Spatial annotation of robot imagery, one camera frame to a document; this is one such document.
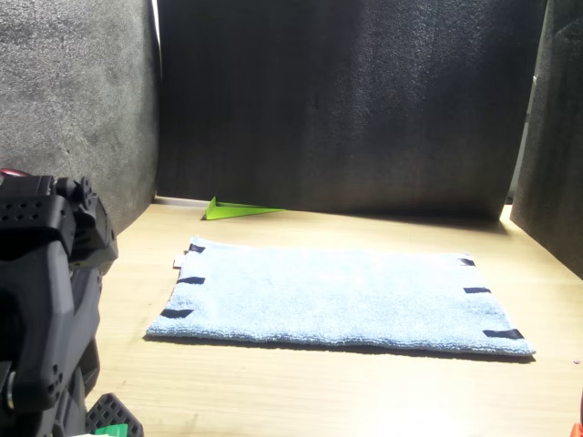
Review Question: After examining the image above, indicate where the light blue towel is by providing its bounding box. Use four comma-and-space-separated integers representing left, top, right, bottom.
144, 235, 537, 358

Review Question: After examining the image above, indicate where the green plastic wedge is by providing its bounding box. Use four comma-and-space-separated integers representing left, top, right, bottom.
202, 196, 287, 223

